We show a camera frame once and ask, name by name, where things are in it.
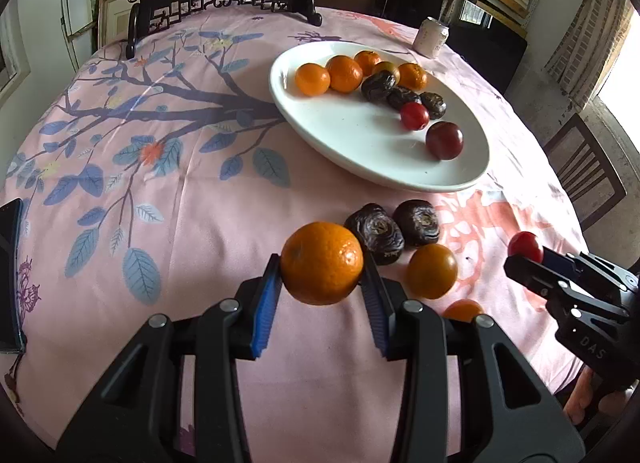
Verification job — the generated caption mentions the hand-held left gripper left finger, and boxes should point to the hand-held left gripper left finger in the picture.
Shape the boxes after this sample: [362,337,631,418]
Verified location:
[60,253,283,463]

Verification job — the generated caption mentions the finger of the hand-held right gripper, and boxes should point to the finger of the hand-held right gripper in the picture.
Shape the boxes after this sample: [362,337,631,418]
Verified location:
[504,255,631,326]
[542,249,640,305]

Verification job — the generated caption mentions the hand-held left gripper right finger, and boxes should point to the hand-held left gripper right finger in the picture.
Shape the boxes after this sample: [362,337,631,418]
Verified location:
[361,255,586,463]

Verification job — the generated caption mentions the red cherry tomato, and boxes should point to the red cherry tomato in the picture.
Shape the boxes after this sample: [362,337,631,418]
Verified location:
[400,102,431,132]
[508,231,544,264]

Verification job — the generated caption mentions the large mandarin orange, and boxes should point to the large mandarin orange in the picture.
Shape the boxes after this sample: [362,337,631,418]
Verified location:
[280,221,365,306]

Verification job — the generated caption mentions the dark red plum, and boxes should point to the dark red plum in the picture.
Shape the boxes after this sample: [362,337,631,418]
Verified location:
[425,121,464,161]

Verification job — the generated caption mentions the white plate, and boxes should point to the white plate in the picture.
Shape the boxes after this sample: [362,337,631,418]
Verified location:
[270,40,490,192]

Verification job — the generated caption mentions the dark water chestnut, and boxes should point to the dark water chestnut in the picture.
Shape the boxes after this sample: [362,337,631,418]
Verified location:
[344,203,405,266]
[419,92,447,120]
[392,199,441,247]
[386,86,422,112]
[361,70,397,104]

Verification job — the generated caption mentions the person's right hand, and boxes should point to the person's right hand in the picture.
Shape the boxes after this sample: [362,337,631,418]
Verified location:
[564,368,640,426]

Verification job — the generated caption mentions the yellowish mandarin orange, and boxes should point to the yellowish mandarin orange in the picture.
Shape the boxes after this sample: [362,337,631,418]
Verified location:
[405,243,459,300]

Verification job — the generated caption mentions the dark slatted wooden chair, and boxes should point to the dark slatted wooden chair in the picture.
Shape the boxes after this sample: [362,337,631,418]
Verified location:
[544,114,627,232]

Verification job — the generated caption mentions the bright window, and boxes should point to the bright window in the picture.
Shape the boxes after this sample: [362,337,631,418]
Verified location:
[597,8,640,144]

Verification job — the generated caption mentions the black glass cabinet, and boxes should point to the black glass cabinet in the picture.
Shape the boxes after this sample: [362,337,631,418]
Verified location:
[385,0,528,88]

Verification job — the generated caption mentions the brick pattern curtain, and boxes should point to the brick pattern curtain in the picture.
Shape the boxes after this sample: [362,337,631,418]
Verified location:
[545,0,633,108]

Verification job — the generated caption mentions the pale drink can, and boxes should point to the pale drink can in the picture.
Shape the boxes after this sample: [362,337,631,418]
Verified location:
[413,17,450,60]

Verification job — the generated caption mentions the black smartphone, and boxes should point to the black smartphone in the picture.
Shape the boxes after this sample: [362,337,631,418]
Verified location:
[0,198,27,355]

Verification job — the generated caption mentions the round deer screen on stand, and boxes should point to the round deer screen on stand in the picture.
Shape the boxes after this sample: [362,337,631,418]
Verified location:
[117,0,325,60]

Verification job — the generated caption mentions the white framed window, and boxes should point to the white framed window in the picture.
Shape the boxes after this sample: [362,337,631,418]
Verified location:
[0,0,31,94]

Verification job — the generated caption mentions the leaning picture frame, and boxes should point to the leaning picture frame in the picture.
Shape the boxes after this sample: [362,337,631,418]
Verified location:
[97,0,208,48]

